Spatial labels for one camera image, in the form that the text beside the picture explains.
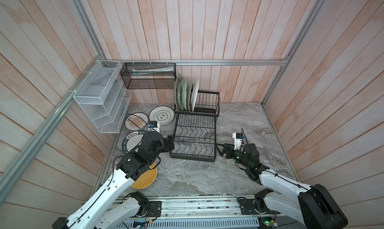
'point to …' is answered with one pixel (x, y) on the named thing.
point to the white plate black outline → (163, 114)
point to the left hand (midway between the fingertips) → (166, 140)
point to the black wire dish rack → (195, 134)
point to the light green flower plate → (184, 94)
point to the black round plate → (190, 109)
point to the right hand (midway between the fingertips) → (219, 144)
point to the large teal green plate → (178, 77)
